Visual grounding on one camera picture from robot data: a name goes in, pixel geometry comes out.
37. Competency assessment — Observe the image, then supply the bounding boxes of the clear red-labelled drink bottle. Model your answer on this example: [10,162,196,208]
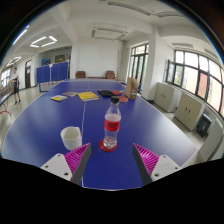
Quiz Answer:
[102,95,122,150]

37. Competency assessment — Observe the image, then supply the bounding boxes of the wide black-framed window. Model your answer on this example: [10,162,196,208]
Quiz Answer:
[165,49,224,118]

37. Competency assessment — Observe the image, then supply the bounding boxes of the yellow and blue booklet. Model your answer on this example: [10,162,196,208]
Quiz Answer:
[50,94,69,102]

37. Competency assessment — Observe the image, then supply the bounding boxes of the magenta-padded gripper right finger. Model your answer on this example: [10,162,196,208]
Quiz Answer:
[131,142,184,187]

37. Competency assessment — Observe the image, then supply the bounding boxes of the black flat case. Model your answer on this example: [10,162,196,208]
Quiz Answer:
[97,89,116,98]

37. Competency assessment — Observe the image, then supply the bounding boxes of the flat round red coaster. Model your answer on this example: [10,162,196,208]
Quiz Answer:
[98,138,118,153]

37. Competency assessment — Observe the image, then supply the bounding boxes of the tall black-framed window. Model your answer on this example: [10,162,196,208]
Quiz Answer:
[128,43,150,89]

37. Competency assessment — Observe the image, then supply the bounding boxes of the ceiling strip lights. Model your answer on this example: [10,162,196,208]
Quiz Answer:
[6,24,58,68]

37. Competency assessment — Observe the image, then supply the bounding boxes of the dark door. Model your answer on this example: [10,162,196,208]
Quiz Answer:
[24,59,32,89]

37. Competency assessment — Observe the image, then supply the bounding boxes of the white cup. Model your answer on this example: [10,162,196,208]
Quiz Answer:
[60,125,83,152]

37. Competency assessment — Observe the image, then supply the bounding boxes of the beige cabinet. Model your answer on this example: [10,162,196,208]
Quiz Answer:
[153,82,183,113]
[174,93,206,132]

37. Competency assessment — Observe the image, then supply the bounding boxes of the black bin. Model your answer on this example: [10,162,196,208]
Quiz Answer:
[195,113,213,138]

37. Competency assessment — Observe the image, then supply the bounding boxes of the person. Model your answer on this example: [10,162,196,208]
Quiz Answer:
[10,66,22,105]

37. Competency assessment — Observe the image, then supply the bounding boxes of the low white ball bin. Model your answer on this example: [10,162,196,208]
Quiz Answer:
[38,80,63,93]

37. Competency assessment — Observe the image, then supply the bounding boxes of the blue red-legged tennis table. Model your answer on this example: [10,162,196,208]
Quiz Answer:
[0,87,16,117]

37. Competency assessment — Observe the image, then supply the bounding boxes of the yellow book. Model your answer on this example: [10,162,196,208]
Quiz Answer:
[77,90,100,102]

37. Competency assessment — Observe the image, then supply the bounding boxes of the brown cardboard box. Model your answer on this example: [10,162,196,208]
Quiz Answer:
[124,77,140,100]

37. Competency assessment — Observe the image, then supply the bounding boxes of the blue partition boards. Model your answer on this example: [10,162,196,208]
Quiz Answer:
[35,61,70,84]

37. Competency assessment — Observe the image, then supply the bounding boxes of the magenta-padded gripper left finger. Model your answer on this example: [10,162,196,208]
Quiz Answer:
[39,142,93,186]

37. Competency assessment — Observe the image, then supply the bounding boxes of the brown chair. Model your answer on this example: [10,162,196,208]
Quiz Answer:
[105,70,116,80]
[75,70,87,79]

